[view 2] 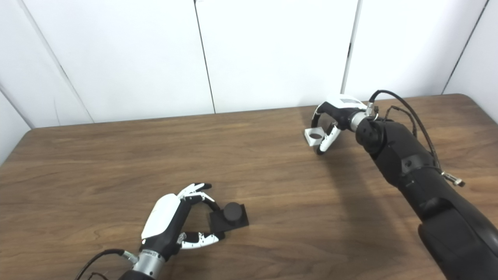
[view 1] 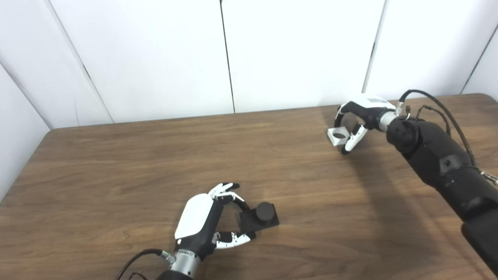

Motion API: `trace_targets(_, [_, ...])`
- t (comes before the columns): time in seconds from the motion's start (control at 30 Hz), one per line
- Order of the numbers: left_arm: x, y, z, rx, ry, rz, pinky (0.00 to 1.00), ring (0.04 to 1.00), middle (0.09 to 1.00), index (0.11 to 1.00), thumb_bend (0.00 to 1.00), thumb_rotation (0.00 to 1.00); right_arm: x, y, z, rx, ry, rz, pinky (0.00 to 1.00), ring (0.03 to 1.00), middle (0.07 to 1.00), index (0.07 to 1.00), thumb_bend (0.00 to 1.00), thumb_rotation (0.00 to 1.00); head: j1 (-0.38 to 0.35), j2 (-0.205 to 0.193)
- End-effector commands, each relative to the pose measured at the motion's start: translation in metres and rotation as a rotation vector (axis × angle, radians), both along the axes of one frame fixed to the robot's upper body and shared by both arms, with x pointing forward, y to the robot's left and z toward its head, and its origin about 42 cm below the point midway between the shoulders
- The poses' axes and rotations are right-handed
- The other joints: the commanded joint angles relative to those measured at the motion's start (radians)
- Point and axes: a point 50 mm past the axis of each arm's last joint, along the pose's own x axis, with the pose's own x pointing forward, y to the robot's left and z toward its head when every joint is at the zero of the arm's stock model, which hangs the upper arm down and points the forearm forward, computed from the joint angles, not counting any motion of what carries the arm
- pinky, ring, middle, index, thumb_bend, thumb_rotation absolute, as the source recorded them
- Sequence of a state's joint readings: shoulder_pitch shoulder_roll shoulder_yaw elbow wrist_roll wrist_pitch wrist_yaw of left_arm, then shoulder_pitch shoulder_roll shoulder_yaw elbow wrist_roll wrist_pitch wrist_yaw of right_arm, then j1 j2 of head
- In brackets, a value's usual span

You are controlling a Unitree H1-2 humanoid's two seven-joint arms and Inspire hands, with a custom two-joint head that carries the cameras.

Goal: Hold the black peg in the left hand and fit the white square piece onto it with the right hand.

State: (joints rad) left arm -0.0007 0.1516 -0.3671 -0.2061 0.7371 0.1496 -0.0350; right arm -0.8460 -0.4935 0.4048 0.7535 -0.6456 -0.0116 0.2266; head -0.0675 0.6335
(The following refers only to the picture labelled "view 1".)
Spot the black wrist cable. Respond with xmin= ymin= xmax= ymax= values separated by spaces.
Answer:
xmin=396 ymin=89 xmax=498 ymax=186
xmin=116 ymin=249 xmax=176 ymax=280

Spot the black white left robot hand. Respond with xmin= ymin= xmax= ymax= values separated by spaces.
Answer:
xmin=169 ymin=182 xmax=256 ymax=278

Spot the black peg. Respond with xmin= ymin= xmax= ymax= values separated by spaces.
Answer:
xmin=239 ymin=202 xmax=280 ymax=233

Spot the thin right arm wire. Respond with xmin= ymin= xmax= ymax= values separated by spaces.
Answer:
xmin=405 ymin=104 xmax=452 ymax=137

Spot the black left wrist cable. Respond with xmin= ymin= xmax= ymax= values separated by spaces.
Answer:
xmin=116 ymin=249 xmax=176 ymax=280

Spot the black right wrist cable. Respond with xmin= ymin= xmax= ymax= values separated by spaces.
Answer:
xmin=396 ymin=89 xmax=498 ymax=186

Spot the white square piece with hole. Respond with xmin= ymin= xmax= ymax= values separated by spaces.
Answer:
xmin=327 ymin=127 xmax=349 ymax=146

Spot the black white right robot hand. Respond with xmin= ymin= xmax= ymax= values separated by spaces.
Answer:
xmin=335 ymin=93 xmax=401 ymax=155

